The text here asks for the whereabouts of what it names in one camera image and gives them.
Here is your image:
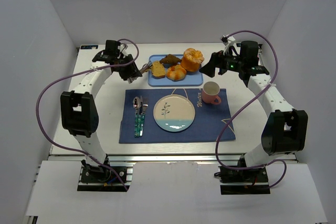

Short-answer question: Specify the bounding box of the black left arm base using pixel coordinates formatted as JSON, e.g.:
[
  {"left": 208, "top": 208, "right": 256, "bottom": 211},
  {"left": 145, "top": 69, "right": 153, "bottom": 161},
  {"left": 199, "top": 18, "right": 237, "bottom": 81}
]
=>
[{"left": 77, "top": 159, "right": 133, "bottom": 192}]

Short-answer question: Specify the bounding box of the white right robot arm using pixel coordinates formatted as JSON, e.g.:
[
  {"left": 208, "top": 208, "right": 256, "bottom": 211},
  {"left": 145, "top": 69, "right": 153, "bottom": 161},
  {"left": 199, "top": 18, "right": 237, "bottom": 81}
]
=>
[{"left": 199, "top": 36, "right": 308, "bottom": 170}]

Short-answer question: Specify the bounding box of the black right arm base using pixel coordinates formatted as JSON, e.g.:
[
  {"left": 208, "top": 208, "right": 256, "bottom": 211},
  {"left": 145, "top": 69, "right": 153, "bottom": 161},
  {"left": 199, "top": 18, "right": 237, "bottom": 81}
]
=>
[{"left": 214, "top": 157, "right": 270, "bottom": 195}]

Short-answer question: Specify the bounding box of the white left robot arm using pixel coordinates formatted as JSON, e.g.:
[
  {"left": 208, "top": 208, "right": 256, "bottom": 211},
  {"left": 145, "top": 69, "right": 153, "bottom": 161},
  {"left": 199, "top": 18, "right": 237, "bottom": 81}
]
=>
[{"left": 60, "top": 39, "right": 142, "bottom": 177}]

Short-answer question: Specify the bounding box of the tall orange muffin bread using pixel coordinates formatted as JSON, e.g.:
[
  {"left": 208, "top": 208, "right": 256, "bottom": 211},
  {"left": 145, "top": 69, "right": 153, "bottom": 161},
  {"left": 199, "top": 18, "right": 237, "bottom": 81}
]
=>
[{"left": 181, "top": 48, "right": 204, "bottom": 72}]

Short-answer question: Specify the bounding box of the blue tray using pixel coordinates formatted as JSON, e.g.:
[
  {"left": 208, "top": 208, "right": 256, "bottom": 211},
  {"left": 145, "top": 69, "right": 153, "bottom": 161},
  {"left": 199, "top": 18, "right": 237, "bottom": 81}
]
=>
[{"left": 148, "top": 55, "right": 203, "bottom": 87}]

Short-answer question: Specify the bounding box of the pink mug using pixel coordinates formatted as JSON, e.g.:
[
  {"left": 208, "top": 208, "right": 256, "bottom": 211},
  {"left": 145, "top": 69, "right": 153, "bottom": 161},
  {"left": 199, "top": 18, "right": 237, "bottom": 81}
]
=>
[{"left": 201, "top": 81, "right": 222, "bottom": 105}]

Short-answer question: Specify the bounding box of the round orange glazed bun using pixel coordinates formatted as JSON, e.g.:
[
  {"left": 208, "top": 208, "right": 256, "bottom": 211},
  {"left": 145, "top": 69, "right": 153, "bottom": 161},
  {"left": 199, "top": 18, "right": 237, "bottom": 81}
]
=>
[{"left": 166, "top": 64, "right": 187, "bottom": 81}]

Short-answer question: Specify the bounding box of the dark brown croissant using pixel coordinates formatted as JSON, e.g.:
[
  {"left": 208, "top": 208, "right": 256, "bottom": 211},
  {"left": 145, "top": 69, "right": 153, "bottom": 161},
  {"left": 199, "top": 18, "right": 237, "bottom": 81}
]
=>
[{"left": 159, "top": 54, "right": 182, "bottom": 65}]

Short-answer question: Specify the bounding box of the dark blue placemat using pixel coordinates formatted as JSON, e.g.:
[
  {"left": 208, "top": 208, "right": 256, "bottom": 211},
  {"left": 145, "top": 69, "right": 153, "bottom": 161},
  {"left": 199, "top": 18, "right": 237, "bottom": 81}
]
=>
[{"left": 119, "top": 88, "right": 231, "bottom": 144}]

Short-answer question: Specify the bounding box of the blue label sticker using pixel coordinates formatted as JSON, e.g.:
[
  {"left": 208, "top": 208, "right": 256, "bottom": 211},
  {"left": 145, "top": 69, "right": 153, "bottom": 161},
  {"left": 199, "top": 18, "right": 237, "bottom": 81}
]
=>
[{"left": 80, "top": 45, "right": 99, "bottom": 50}]

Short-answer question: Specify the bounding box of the round pink blue plate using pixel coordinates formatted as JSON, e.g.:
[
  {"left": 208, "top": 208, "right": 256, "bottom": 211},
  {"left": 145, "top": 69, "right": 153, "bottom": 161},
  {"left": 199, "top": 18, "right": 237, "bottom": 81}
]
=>
[{"left": 153, "top": 94, "right": 195, "bottom": 132}]

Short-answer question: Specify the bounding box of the spoon with teal handle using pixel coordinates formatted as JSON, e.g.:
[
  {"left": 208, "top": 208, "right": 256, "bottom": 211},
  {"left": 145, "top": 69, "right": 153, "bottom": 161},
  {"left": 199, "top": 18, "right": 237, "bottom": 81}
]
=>
[{"left": 133, "top": 97, "right": 141, "bottom": 137}]

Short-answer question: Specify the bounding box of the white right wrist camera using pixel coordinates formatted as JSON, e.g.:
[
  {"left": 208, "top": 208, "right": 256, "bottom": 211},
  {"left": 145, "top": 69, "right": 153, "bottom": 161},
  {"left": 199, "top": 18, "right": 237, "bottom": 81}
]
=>
[{"left": 220, "top": 35, "right": 236, "bottom": 54}]

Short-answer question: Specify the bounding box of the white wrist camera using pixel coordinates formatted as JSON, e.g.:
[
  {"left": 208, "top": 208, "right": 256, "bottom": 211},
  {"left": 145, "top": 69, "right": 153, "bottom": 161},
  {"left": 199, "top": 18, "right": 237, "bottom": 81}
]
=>
[
  {"left": 220, "top": 35, "right": 236, "bottom": 54},
  {"left": 120, "top": 43, "right": 128, "bottom": 55}
]

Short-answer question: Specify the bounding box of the fork with teal handle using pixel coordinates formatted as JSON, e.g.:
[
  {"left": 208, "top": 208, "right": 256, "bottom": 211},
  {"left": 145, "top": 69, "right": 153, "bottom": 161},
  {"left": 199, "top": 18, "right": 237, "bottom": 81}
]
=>
[{"left": 140, "top": 98, "right": 148, "bottom": 137}]

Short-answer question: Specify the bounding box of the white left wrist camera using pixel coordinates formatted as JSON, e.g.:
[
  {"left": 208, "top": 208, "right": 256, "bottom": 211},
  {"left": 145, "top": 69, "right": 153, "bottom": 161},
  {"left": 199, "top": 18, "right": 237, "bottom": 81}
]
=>
[{"left": 120, "top": 43, "right": 128, "bottom": 55}]

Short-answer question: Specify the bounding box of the knife with teal handle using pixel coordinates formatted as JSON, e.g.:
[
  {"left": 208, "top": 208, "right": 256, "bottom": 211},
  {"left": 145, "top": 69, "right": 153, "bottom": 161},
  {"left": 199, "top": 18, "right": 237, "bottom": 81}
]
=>
[{"left": 137, "top": 96, "right": 143, "bottom": 137}]

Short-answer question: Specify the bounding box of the aluminium table frame rail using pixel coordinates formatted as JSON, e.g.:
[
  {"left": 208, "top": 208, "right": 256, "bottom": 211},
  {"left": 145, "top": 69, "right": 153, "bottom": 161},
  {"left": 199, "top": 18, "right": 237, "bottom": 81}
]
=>
[{"left": 49, "top": 140, "right": 298, "bottom": 162}]

